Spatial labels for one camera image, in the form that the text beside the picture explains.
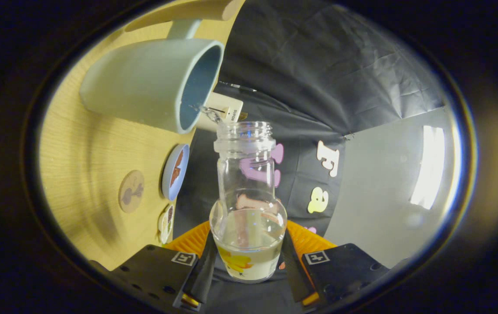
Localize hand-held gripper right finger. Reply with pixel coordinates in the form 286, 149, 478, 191
281, 220, 408, 308

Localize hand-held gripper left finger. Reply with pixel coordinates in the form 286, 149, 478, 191
90, 220, 219, 311

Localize clear glass juice bottle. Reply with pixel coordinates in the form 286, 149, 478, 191
209, 121, 288, 284

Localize round brown coaster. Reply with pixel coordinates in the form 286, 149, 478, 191
119, 170, 145, 214

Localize pale green cup wooden handle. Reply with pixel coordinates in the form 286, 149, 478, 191
79, 0, 246, 134

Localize white divided bean dish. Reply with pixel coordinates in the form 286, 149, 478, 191
158, 204, 174, 245

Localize blue plate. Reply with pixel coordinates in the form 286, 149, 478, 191
162, 144, 190, 201

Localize brown food pieces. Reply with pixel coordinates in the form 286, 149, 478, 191
169, 150, 185, 188

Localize wooden table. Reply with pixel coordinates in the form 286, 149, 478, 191
39, 0, 246, 271

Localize white toaster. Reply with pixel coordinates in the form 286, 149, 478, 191
196, 92, 244, 133

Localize black backdrop cloth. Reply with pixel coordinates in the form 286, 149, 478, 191
173, 0, 445, 314

